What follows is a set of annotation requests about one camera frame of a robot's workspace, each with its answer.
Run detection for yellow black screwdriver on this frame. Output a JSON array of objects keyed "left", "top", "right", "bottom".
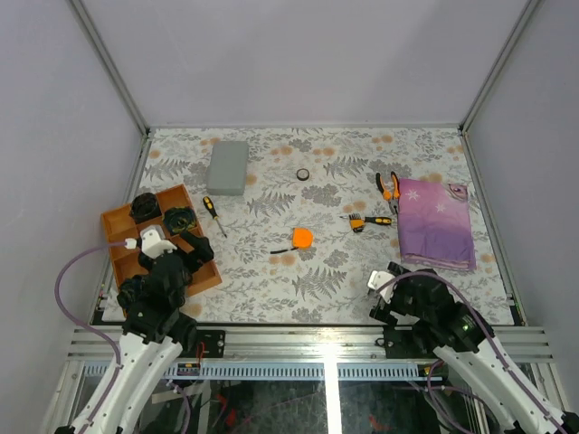
[{"left": 203, "top": 196, "right": 227, "bottom": 238}]

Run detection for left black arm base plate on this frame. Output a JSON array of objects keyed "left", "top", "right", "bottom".
[{"left": 191, "top": 329, "right": 226, "bottom": 361}]

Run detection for orange wooden divided tray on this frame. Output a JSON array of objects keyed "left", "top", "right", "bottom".
[{"left": 101, "top": 184, "right": 222, "bottom": 323}]

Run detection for orange tape measure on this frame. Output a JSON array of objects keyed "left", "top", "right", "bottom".
[{"left": 271, "top": 228, "right": 314, "bottom": 255}]

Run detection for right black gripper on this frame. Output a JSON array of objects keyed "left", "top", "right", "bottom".
[{"left": 368, "top": 261, "right": 433, "bottom": 326}]

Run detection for aluminium front rail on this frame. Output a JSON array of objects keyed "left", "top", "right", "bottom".
[{"left": 67, "top": 324, "right": 555, "bottom": 363}]

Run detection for purple folded cloth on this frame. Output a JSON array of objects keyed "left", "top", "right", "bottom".
[{"left": 397, "top": 178, "right": 476, "bottom": 271}]

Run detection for small black tape roll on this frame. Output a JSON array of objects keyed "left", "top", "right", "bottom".
[{"left": 296, "top": 168, "right": 309, "bottom": 181}]

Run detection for screwdriver bit set holder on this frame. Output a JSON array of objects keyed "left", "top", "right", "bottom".
[{"left": 342, "top": 213, "right": 393, "bottom": 233}]

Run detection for orange black pliers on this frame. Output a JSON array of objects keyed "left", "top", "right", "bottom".
[{"left": 375, "top": 171, "right": 401, "bottom": 216}]

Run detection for grey plastic tool case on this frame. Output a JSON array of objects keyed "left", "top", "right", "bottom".
[{"left": 206, "top": 141, "right": 249, "bottom": 196}]

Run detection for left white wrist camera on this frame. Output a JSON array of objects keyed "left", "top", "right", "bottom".
[{"left": 123, "top": 225, "right": 177, "bottom": 259}]

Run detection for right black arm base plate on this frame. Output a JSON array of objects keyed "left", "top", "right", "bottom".
[{"left": 383, "top": 326, "right": 434, "bottom": 360}]

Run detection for black rolled belt front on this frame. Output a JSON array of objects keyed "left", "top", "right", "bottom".
[{"left": 117, "top": 275, "right": 143, "bottom": 313}]

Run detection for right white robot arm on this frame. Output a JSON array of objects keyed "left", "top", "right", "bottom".
[{"left": 367, "top": 262, "right": 578, "bottom": 433}]

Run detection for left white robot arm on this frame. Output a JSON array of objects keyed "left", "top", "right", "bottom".
[{"left": 57, "top": 225, "right": 214, "bottom": 433}]

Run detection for black rolled belt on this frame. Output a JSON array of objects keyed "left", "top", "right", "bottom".
[
  {"left": 129, "top": 193, "right": 162, "bottom": 224},
  {"left": 117, "top": 275, "right": 143, "bottom": 313}
]

